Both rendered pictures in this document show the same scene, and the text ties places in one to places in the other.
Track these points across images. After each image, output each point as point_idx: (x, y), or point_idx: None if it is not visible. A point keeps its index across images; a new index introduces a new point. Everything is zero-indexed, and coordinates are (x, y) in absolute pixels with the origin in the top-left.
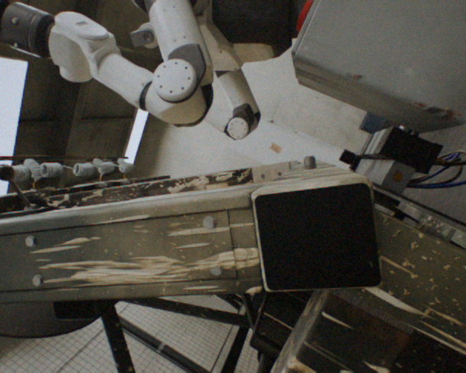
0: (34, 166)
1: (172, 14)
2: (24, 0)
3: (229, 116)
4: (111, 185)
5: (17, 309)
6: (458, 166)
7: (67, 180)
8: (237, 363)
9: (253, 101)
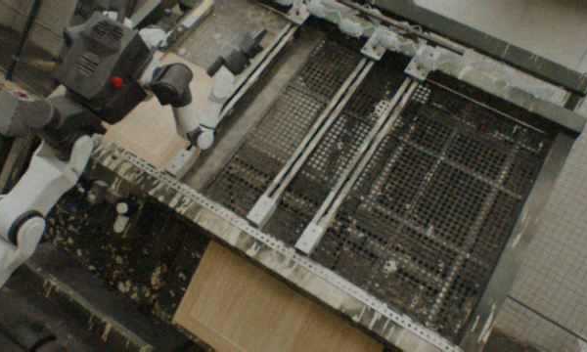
0: (293, 1)
1: None
2: None
3: (200, 120)
4: (371, 59)
5: (321, 54)
6: (58, 201)
7: None
8: (369, 259)
9: (177, 130)
